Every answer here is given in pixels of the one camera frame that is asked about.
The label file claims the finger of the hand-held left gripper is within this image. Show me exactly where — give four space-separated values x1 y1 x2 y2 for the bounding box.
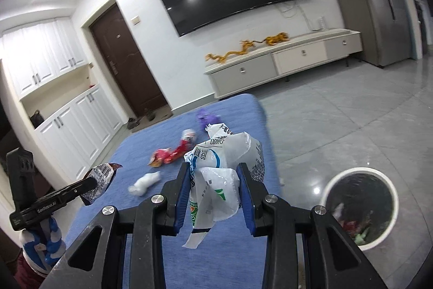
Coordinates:
51 176 99 206

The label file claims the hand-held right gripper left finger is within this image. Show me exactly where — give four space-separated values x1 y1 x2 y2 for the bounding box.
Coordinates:
49 162 192 289

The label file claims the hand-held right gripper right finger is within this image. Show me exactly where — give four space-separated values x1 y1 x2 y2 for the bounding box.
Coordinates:
236 162 389 289

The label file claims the silver brown snack wrapper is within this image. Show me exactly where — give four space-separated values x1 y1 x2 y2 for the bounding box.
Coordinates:
80 163 123 206

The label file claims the white printed plastic bag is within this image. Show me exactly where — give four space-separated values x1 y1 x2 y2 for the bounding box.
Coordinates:
183 123 266 249

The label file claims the white trash bin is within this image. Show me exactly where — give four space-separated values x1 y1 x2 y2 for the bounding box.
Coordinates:
320 167 400 251

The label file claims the person's left forearm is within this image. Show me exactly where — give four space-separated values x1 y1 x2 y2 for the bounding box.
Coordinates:
14 250 55 289

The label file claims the person's left hand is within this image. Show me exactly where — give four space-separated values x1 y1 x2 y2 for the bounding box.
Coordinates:
19 208 67 272

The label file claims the white crumpled tissue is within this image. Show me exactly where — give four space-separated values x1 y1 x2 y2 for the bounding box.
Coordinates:
128 171 161 196

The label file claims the red snack wrapper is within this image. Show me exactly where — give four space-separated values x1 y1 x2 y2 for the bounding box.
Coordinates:
149 146 190 168

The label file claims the white lower cabinet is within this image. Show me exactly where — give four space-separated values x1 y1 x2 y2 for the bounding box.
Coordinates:
34 84 124 188

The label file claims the white cabinet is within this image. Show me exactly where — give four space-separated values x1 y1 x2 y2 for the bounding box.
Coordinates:
0 17 88 100
34 84 124 188

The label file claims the small white red wrapper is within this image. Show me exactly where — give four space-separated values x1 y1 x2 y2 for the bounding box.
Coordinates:
181 129 197 145

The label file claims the blue fluffy mat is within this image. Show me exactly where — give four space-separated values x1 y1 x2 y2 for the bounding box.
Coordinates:
63 93 281 289

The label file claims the black bag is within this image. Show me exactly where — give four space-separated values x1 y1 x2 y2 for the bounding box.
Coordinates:
30 109 45 129

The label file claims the purple wrapper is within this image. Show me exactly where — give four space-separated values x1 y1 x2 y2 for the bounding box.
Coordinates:
197 108 222 132

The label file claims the grey television cabinet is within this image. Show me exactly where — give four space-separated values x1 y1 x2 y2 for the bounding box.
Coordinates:
204 28 360 99

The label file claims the brown entrance door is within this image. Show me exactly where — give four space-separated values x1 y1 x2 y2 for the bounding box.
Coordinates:
88 2 169 117

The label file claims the white upper cabinet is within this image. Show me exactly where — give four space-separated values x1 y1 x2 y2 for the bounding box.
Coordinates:
0 17 88 100

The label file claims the gold dragon figurine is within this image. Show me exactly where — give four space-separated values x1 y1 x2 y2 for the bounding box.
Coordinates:
205 39 259 63

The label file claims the gold tiger figurine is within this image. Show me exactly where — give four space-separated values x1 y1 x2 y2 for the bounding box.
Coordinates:
265 33 290 46

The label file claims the grey refrigerator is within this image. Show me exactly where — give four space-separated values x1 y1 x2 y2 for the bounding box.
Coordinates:
306 0 423 68

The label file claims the television cable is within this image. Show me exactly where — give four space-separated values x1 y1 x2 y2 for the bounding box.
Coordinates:
279 1 320 30

